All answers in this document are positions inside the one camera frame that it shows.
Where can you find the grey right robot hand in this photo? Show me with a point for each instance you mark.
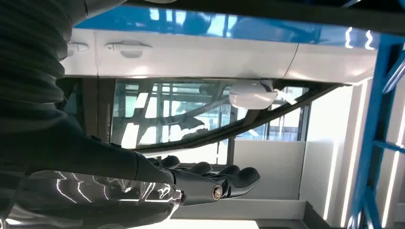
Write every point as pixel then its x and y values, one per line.
pixel 95 189

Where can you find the white car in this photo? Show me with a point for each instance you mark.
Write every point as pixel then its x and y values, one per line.
pixel 189 60

